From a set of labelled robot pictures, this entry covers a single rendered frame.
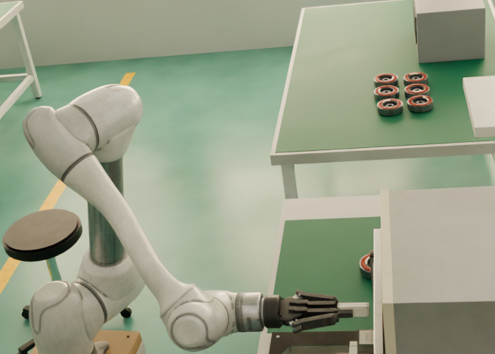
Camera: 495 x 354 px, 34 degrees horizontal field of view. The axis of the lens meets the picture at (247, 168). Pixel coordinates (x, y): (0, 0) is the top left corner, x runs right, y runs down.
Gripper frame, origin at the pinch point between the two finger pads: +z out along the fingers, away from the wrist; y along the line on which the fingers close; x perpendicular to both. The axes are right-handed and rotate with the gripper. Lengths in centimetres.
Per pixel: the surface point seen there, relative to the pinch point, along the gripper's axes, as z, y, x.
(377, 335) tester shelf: 5.0, 1.0, -6.7
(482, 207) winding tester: 30.1, -19.0, 13.5
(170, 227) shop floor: -111, -215, -118
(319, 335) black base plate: -14, -38, -41
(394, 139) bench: 11, -161, -43
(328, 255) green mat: -13, -81, -43
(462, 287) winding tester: 23.1, 10.0, 13.4
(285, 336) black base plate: -24, -38, -41
